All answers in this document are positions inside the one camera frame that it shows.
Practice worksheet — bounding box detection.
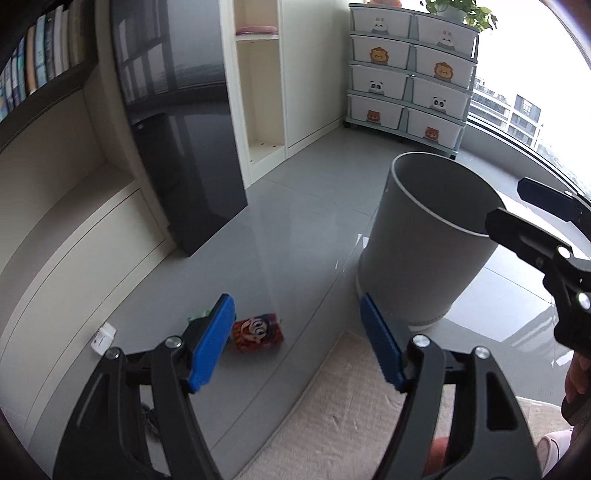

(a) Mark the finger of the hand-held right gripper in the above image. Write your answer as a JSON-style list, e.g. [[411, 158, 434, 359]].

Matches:
[[485, 208, 591, 356], [517, 178, 591, 222]]

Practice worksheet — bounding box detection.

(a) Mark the white low cabinet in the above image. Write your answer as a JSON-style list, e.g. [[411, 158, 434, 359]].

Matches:
[[0, 88, 176, 439]]

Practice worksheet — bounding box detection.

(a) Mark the window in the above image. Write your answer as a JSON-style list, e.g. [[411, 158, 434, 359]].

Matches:
[[462, 46, 591, 185]]

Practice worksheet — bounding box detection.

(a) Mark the white plastic bottle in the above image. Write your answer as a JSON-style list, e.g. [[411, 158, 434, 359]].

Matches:
[[91, 324, 116, 356]]

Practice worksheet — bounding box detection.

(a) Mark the green potted plant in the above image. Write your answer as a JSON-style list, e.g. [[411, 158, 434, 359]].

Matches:
[[420, 0, 498, 32]]

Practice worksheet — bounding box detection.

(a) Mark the row of colourful books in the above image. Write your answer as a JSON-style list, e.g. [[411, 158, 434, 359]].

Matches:
[[0, 4, 88, 123]]

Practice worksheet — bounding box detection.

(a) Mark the pink folded cloth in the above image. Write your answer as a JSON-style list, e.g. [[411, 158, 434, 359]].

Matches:
[[235, 24, 279, 37]]

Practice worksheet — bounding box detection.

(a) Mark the animal print drawer cabinet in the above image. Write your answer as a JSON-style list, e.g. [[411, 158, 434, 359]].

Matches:
[[344, 2, 481, 153]]

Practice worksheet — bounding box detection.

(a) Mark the person's right leg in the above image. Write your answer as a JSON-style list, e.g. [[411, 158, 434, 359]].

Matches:
[[427, 436, 451, 476]]

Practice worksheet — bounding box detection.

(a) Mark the grey round bin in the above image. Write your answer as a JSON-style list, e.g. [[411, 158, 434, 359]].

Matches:
[[356, 151, 509, 329]]

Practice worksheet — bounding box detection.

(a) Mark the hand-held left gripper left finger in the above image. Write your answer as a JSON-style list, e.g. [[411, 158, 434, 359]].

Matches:
[[52, 293, 237, 480]]

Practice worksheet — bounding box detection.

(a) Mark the dark glossy cabinet door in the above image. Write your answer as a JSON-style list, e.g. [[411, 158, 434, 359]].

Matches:
[[110, 0, 249, 256]]

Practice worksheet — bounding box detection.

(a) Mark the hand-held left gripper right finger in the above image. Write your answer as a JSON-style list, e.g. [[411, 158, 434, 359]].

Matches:
[[359, 293, 542, 480]]

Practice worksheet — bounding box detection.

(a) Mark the white open shelf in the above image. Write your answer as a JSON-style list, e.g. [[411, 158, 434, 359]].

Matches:
[[219, 0, 352, 190]]

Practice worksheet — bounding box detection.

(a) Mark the red cartoon drink can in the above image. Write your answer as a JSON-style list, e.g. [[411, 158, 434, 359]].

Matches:
[[231, 313, 284, 352]]

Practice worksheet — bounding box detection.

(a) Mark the person's right hand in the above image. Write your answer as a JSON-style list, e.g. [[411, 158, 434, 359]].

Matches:
[[566, 353, 591, 402]]

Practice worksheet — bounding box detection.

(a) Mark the cream rug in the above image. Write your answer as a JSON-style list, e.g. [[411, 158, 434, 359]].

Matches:
[[240, 330, 573, 480]]

